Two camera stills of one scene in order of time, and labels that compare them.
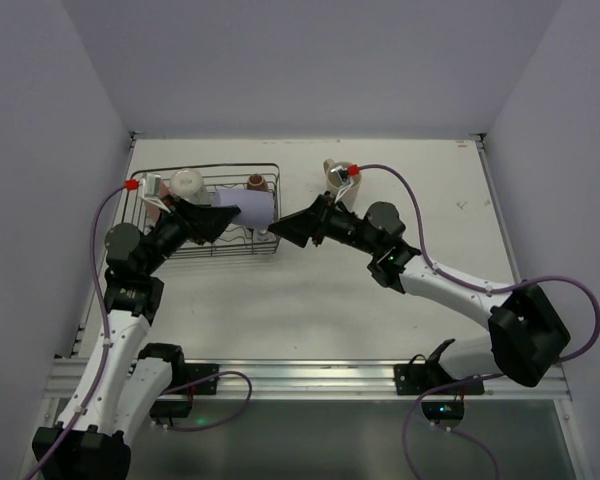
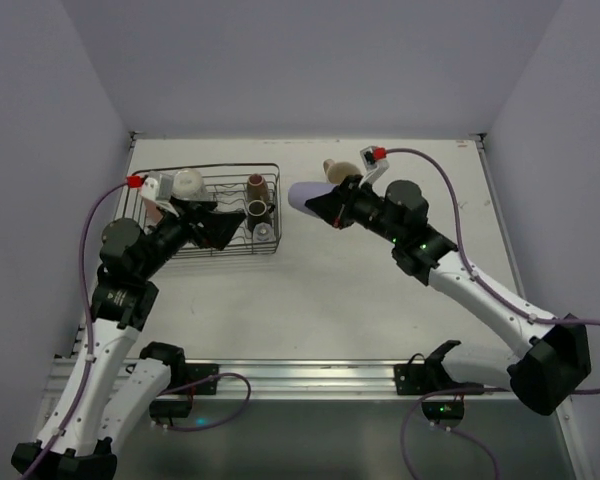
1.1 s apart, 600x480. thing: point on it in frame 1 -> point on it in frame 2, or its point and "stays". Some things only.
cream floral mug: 342,181 stays
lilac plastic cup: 256,207 -> 300,192
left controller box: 171,408 stays
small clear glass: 263,234 stays
